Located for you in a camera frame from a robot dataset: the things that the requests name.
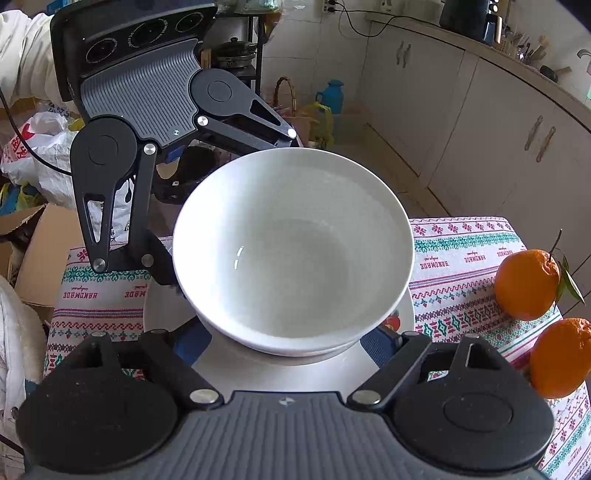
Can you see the dark blue air fryer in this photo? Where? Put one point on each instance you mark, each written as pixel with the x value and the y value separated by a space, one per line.
pixel 466 18

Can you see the white ceramic bowl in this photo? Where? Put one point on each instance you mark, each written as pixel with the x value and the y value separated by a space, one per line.
pixel 286 351

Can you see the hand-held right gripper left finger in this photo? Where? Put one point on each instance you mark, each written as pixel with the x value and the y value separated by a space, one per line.
pixel 189 346

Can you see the white fruit-print plate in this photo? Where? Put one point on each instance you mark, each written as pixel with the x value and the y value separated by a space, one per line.
pixel 277 376

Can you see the orange with stem and leaf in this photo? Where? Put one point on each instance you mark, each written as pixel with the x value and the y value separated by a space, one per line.
pixel 526 286

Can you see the metal kitchen faucet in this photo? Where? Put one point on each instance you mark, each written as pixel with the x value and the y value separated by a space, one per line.
pixel 585 60

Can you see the white kitchen cabinets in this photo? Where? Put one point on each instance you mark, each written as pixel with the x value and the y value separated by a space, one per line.
pixel 485 115

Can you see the patterned woven tablecloth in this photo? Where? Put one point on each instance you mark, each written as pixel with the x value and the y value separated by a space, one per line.
pixel 461 277

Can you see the black pot with lid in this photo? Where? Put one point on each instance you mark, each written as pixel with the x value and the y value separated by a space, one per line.
pixel 235 53

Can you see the small black pot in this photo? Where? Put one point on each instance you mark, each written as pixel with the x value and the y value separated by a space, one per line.
pixel 551 74

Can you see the blue and yellow bag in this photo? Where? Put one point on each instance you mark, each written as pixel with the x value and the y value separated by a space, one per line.
pixel 18 198

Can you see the wicker basket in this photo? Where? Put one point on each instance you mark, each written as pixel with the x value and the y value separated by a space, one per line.
pixel 284 92

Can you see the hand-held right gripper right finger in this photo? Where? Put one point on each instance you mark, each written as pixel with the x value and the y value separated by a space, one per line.
pixel 381 346

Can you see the white bowl with pink print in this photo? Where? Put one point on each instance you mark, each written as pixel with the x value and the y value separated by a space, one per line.
pixel 286 240

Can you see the white printed sack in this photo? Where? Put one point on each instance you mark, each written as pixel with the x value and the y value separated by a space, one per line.
pixel 122 217

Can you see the brown cardboard box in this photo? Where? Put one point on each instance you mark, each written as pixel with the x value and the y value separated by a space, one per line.
pixel 46 258

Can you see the person's white jacket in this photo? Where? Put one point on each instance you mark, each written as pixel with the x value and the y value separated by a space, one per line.
pixel 18 369

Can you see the utensil holder with utensils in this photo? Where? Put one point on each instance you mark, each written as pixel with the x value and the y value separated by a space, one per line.
pixel 524 50

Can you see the white power strip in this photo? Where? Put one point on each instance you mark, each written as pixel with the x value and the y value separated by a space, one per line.
pixel 332 7

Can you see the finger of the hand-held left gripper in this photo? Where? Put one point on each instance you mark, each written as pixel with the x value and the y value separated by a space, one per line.
pixel 231 134
pixel 144 207

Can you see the person's left forearm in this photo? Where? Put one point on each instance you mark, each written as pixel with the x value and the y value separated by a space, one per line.
pixel 27 50

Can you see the blue plastic jug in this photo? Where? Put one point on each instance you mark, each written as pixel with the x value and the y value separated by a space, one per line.
pixel 330 97

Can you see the black shelf rack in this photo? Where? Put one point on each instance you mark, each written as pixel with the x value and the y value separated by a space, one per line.
pixel 258 46

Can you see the yellow-green shopping bag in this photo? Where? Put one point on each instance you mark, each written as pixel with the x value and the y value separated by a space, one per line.
pixel 321 124

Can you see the red and white plastic bag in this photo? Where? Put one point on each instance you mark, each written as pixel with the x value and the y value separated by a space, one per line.
pixel 37 152

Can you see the bumpy orange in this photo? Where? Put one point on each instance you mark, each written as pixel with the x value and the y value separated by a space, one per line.
pixel 563 360

